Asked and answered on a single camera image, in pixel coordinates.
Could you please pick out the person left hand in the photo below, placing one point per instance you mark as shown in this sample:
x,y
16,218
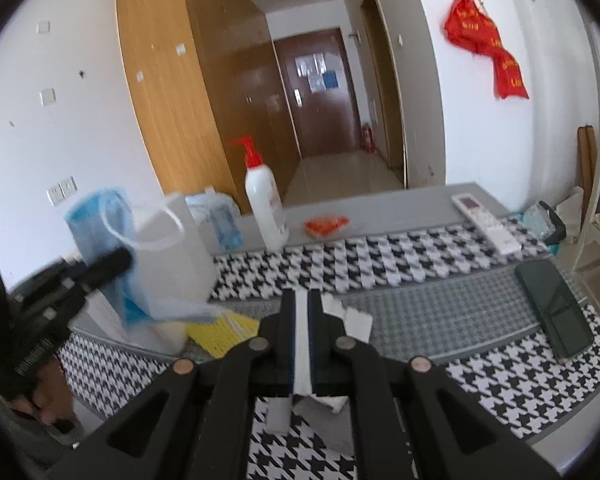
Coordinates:
x,y
52,399

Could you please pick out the yellow sponge cloth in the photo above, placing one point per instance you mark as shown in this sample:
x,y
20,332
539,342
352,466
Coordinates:
x,y
218,337

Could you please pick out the white red pump bottle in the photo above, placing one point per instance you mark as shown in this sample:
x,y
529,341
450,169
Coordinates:
x,y
262,192

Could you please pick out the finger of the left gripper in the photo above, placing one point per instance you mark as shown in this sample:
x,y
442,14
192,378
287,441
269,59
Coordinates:
x,y
106,269

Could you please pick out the dark brown entrance door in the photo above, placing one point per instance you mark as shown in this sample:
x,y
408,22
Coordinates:
x,y
320,91

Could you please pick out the double wall socket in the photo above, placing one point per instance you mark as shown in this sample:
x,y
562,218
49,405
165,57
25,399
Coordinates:
x,y
59,192

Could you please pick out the white foam box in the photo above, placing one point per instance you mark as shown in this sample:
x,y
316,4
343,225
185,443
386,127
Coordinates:
x,y
167,338

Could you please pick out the white tissue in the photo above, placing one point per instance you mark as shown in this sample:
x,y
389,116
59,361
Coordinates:
x,y
311,346

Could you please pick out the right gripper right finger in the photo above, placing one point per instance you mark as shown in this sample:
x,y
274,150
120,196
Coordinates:
x,y
411,420

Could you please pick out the orange snack packet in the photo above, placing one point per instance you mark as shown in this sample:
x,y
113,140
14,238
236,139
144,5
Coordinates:
x,y
325,226

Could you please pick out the wooden side door frame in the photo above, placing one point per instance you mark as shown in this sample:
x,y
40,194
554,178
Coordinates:
x,y
388,87

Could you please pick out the white remote control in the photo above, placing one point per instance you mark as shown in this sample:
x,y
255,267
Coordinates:
x,y
487,224

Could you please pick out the wooden wardrobe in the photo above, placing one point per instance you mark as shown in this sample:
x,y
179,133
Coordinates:
x,y
203,74

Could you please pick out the black smartphone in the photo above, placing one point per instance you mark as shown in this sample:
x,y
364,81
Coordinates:
x,y
556,308

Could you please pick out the houndstooth table cloth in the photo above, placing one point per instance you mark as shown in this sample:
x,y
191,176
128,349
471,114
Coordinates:
x,y
432,285

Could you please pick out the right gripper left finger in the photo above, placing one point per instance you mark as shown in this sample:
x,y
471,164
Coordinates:
x,y
191,424

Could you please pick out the red fire extinguisher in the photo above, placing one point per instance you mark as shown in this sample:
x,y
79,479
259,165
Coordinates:
x,y
368,138

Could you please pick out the white wall switch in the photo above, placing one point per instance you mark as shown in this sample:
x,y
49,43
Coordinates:
x,y
48,96

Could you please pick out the blue spray bottle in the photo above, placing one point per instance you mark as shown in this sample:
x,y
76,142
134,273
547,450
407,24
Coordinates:
x,y
220,211

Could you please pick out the red hanging cloth bags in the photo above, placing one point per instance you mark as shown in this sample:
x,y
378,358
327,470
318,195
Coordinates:
x,y
469,28

